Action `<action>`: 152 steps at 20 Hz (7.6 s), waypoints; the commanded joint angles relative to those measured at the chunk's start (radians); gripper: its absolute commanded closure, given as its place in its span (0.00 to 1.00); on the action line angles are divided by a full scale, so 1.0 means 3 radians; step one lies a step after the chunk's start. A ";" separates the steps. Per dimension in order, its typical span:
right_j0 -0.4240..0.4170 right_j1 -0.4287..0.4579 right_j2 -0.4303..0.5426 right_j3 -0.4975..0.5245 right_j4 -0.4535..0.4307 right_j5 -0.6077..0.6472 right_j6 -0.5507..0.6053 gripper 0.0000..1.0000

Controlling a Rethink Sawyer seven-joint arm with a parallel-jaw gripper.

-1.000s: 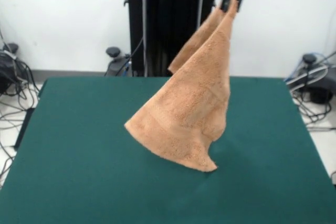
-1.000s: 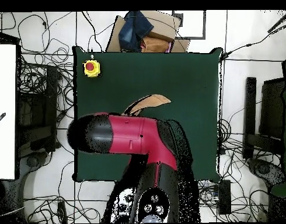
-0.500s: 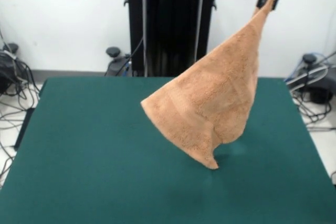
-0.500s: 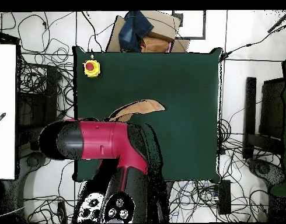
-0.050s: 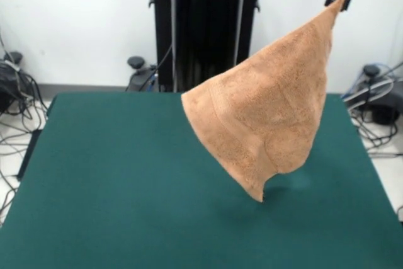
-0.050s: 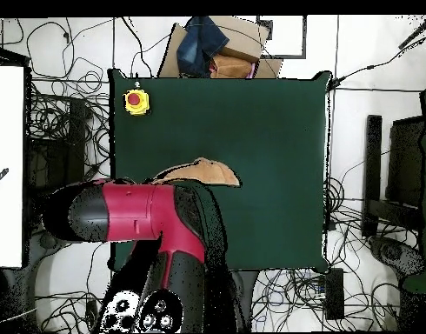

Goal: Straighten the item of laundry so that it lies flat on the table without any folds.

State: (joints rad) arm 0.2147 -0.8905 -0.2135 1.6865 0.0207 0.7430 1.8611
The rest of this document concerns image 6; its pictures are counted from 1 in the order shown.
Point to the black equipment rack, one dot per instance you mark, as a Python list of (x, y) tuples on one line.
[(56, 153)]

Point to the black pedestal foot with knob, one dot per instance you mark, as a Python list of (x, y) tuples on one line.
[(246, 295)]

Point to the brown folded cloth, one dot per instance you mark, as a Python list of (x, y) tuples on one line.
[(230, 68)]

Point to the black rod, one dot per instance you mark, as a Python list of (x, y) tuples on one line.
[(416, 33)]

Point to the tan terry towel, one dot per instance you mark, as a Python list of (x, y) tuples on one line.
[(206, 174)]

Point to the pink cloth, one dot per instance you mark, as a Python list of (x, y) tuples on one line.
[(252, 71)]

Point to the black power box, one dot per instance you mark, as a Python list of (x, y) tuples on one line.
[(335, 295)]

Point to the brown cardboard box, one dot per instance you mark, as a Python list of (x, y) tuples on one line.
[(244, 38)]

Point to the black square frame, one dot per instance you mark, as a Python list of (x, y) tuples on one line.
[(286, 56)]

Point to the yellow emergency stop button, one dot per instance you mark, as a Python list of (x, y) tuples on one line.
[(136, 102)]

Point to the white table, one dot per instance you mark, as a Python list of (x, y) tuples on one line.
[(7, 139)]

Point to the black stand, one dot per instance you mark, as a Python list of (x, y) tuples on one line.
[(404, 156)]

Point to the black flat bar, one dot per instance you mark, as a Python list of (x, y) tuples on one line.
[(373, 156)]

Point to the blue denim jeans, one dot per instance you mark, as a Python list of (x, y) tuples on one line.
[(199, 45)]

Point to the dark green tablecloth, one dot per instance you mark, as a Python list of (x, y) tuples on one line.
[(268, 139)]

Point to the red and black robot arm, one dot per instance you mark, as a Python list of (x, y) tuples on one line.
[(136, 208)]

